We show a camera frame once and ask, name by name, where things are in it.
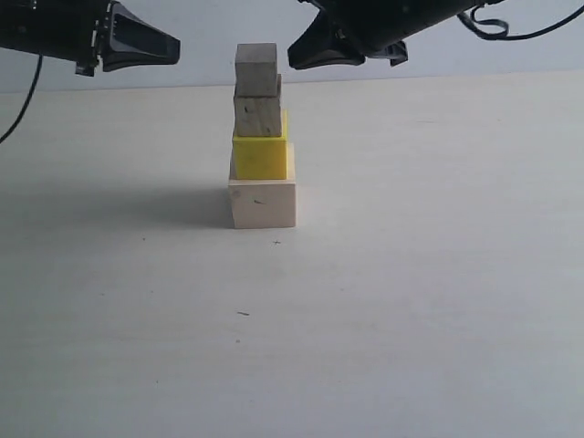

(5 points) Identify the yellow cube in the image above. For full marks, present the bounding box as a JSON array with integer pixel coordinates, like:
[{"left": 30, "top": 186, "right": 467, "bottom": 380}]
[{"left": 232, "top": 109, "right": 291, "bottom": 181}]

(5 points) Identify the large pale wooden cube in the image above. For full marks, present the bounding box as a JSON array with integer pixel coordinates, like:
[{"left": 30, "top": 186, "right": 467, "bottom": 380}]
[{"left": 228, "top": 142, "right": 297, "bottom": 229}]

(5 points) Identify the small pale wooden cube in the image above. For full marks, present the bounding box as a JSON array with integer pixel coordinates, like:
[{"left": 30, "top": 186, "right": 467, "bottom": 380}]
[{"left": 235, "top": 42, "right": 277, "bottom": 97}]

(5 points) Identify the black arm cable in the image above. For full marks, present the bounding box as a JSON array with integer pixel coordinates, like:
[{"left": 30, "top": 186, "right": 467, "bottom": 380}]
[
  {"left": 455, "top": 0, "right": 584, "bottom": 42},
  {"left": 0, "top": 53, "right": 45, "bottom": 145}
]

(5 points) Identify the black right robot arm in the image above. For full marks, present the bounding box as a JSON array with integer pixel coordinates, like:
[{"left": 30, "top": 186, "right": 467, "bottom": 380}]
[{"left": 287, "top": 0, "right": 485, "bottom": 70}]

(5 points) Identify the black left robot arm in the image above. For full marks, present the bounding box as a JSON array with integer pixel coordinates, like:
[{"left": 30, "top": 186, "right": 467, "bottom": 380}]
[{"left": 1, "top": 0, "right": 181, "bottom": 77}]

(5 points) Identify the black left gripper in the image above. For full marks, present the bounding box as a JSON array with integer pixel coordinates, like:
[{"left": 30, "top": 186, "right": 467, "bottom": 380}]
[{"left": 45, "top": 0, "right": 181, "bottom": 77}]

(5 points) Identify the medium grainy wooden cube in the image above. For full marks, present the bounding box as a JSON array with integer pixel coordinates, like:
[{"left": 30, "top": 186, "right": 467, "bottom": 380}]
[{"left": 233, "top": 74, "right": 283, "bottom": 137}]

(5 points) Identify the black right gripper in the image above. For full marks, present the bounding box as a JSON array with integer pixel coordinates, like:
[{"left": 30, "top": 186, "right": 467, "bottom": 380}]
[{"left": 287, "top": 1, "right": 411, "bottom": 69}]

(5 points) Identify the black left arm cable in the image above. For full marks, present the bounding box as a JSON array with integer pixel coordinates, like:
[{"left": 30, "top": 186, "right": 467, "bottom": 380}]
[{"left": 0, "top": 53, "right": 45, "bottom": 145}]

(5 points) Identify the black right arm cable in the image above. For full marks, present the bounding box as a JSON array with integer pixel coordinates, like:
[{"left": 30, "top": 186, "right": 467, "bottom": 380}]
[{"left": 455, "top": 0, "right": 584, "bottom": 42}]

